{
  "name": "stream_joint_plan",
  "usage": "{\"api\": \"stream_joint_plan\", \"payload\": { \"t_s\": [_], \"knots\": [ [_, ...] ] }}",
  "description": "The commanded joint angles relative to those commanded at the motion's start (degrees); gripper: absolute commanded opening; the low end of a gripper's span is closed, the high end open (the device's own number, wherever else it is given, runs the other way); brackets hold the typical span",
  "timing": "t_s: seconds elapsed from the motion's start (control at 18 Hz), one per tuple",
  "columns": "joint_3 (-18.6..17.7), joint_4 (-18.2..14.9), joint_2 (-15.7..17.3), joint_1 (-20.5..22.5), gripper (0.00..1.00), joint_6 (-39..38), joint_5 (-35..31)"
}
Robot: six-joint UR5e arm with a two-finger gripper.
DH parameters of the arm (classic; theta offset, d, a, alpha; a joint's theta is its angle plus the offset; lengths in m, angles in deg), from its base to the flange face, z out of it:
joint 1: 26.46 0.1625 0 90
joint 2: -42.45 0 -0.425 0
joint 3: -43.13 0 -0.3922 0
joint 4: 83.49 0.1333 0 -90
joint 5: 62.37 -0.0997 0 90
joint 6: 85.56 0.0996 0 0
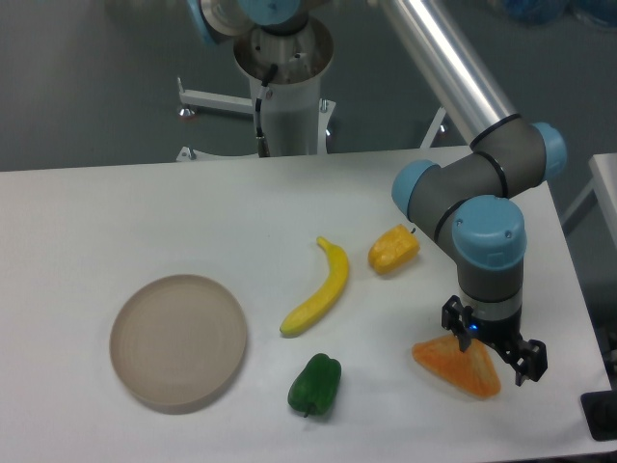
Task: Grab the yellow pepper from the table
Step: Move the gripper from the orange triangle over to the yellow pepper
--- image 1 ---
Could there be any yellow banana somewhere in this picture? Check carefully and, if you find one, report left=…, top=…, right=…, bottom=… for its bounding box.
left=280, top=236, right=350, bottom=338

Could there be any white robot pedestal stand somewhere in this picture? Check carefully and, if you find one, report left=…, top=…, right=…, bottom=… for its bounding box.
left=174, top=21, right=449, bottom=164

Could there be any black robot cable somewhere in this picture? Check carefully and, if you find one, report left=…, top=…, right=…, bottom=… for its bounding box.
left=254, top=63, right=280, bottom=158

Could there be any green pepper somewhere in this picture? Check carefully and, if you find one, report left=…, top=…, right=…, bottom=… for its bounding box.
left=287, top=353, right=342, bottom=418

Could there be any white side table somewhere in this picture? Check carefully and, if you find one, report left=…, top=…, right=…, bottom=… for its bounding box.
left=560, top=152, right=616, bottom=240

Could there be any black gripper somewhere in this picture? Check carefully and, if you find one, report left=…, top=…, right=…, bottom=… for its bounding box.
left=441, top=295, right=548, bottom=387

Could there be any orange triangular toy food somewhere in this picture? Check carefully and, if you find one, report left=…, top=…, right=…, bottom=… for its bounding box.
left=411, top=335, right=501, bottom=399

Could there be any beige round plate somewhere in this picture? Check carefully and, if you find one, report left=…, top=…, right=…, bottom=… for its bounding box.
left=109, top=274, right=248, bottom=415

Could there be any black device at table edge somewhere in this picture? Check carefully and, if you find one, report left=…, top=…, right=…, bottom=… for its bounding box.
left=580, top=390, right=616, bottom=442

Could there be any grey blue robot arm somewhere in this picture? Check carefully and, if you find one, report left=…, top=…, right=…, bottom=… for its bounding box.
left=187, top=1, right=567, bottom=382

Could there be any yellow pepper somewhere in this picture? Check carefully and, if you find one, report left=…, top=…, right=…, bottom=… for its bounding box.
left=367, top=224, right=420, bottom=275

